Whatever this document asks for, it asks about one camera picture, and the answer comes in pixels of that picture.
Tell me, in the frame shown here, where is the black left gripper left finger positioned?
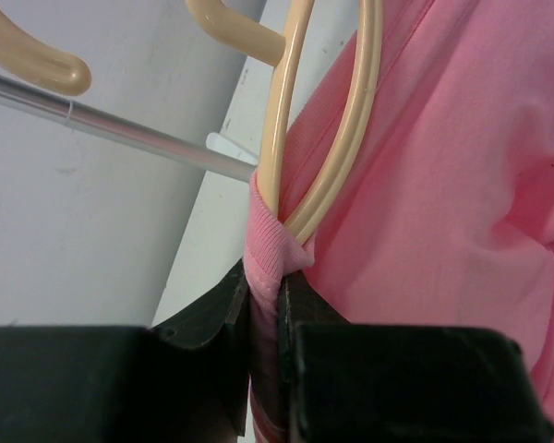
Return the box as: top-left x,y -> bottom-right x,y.
0,263 -> 248,442

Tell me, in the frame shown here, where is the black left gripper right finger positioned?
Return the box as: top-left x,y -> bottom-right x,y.
278,272 -> 554,442

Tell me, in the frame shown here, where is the pink t shirt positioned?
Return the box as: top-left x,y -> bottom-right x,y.
244,1 -> 554,442

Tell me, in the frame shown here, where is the beige plastic hanger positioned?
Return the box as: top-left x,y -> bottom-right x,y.
0,1 -> 384,243

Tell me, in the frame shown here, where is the white clothes rack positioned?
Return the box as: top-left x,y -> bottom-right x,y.
0,75 -> 255,182

